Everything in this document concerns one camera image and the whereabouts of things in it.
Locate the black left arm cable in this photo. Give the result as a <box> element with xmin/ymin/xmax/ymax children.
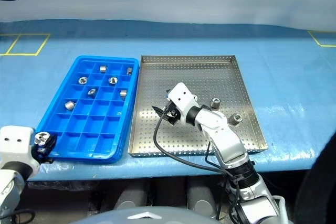
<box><xmin>0</xmin><ymin>209</ymin><xmax>36</xmax><ymax>223</ymax></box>

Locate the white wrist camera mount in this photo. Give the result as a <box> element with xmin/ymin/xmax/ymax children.
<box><xmin>167</xmin><ymin>82</ymin><xmax>198</xmax><ymax>124</ymax></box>
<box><xmin>0</xmin><ymin>125</ymin><xmax>40</xmax><ymax>175</ymax></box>

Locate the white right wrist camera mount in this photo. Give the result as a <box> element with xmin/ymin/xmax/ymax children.
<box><xmin>167</xmin><ymin>82</ymin><xmax>198</xmax><ymax>124</ymax></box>

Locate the grey round cylinder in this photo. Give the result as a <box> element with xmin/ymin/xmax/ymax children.
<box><xmin>185</xmin><ymin>178</ymin><xmax>219</xmax><ymax>219</ymax></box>
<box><xmin>114</xmin><ymin>182</ymin><xmax>151</xmax><ymax>210</ymax></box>

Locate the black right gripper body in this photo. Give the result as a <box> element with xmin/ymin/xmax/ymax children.
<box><xmin>164</xmin><ymin>101</ymin><xmax>186</xmax><ymax>125</ymax></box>

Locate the blue plastic compartment tray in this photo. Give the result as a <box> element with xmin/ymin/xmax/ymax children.
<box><xmin>35</xmin><ymin>55</ymin><xmax>140</xmax><ymax>162</ymax></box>

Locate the dark rounded shape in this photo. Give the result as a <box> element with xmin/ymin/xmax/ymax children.
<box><xmin>293</xmin><ymin>131</ymin><xmax>336</xmax><ymax>224</ymax></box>

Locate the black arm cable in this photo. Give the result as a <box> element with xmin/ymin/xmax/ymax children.
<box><xmin>0</xmin><ymin>209</ymin><xmax>36</xmax><ymax>223</ymax></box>
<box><xmin>153</xmin><ymin>107</ymin><xmax>247</xmax><ymax>221</ymax></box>

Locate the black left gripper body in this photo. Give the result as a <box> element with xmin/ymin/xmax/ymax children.
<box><xmin>36</xmin><ymin>145</ymin><xmax>55</xmax><ymax>164</ymax></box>

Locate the yellow tape square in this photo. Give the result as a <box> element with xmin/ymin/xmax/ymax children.
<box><xmin>308</xmin><ymin>30</ymin><xmax>336</xmax><ymax>48</ymax></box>

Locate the grey robot torso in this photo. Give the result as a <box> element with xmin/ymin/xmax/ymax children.
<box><xmin>68</xmin><ymin>206</ymin><xmax>229</xmax><ymax>224</ymax></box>

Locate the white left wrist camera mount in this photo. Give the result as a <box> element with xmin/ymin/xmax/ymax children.
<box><xmin>0</xmin><ymin>125</ymin><xmax>40</xmax><ymax>175</ymax></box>

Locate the perforated steel tray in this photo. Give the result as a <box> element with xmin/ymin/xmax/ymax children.
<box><xmin>128</xmin><ymin>55</ymin><xmax>268</xmax><ymax>158</ymax></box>

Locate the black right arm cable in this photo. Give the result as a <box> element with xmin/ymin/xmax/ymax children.
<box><xmin>153</xmin><ymin>107</ymin><xmax>247</xmax><ymax>221</ymax></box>

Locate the blue plastic table cover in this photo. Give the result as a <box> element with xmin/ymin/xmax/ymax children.
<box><xmin>0</xmin><ymin>19</ymin><xmax>336</xmax><ymax>182</ymax></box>

